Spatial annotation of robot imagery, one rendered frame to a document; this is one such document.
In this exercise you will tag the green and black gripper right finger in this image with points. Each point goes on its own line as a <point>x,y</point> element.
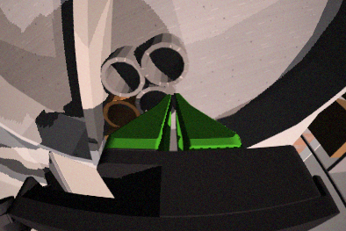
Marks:
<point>197,131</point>

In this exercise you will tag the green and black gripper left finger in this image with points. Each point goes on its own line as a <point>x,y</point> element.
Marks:
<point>146,131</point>

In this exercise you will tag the bronze bushing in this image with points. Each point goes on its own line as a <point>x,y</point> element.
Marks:
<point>110,130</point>
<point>115,114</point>

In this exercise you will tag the grey metal bushing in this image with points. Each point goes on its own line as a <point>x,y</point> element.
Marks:
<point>117,84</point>
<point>165,76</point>
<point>144,102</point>

